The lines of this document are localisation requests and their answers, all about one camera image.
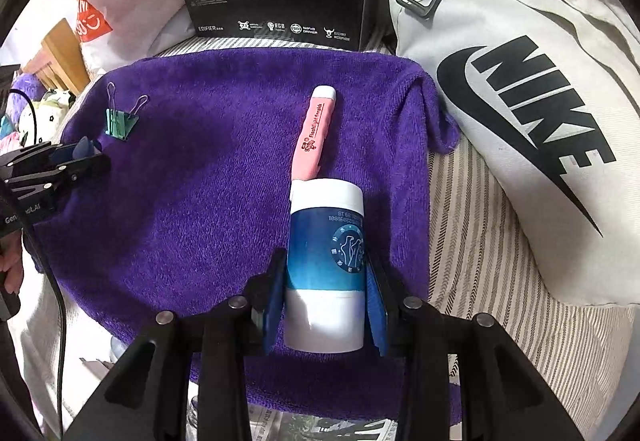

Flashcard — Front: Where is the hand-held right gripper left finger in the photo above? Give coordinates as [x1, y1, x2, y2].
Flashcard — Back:
[62, 248, 289, 441]

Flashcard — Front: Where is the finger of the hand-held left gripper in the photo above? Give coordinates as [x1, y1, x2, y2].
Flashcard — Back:
[0, 136, 103, 172]
[2, 152, 112, 211]

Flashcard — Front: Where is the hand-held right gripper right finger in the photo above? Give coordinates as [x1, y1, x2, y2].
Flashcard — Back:
[361, 251, 586, 441]

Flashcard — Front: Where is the white blue labelled bottle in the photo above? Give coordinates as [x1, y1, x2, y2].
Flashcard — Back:
[282, 178, 368, 352]

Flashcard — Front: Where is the person's left hand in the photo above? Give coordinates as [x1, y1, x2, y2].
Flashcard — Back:
[0, 241, 24, 296]

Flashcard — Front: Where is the white flower-pattern pillow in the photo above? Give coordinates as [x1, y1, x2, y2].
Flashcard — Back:
[35, 88, 76, 122]

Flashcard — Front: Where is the green binder clip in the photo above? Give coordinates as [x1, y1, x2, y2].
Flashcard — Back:
[102, 82, 150, 141]

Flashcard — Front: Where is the purple plush toy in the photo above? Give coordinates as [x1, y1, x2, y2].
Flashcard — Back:
[10, 71, 46, 132]

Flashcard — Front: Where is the wooden furniture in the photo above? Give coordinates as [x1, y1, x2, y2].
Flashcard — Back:
[22, 18, 93, 94]

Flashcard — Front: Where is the purple towel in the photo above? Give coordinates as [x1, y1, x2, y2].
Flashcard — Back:
[32, 48, 463, 427]

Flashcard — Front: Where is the newspaper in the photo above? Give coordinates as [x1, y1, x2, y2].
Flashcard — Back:
[247, 403, 401, 441]

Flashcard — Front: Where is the pink flashlight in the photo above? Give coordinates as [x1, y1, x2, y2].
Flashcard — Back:
[290, 85, 337, 184]

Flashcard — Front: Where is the white bag with black logo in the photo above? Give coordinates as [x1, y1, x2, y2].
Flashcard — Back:
[387, 0, 640, 307]

